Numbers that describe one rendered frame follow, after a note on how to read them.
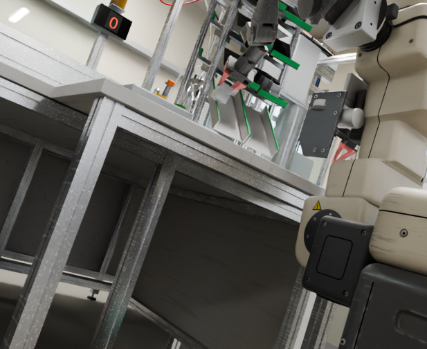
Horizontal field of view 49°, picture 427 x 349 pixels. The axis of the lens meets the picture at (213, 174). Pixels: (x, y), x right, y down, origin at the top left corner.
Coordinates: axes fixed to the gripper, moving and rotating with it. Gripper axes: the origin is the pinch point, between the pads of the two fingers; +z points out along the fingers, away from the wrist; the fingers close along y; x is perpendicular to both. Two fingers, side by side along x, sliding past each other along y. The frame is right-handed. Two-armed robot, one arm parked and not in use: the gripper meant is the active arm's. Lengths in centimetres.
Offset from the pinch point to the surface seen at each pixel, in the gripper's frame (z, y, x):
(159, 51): 68, 12, -107
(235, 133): 10.9, -12.9, 4.3
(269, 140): 12.0, -28.9, -5.2
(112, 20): 7.0, 42.2, -7.2
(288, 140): 53, -73, -79
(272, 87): -1.7, -18.6, -15.6
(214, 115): 9.7, -2.7, 4.0
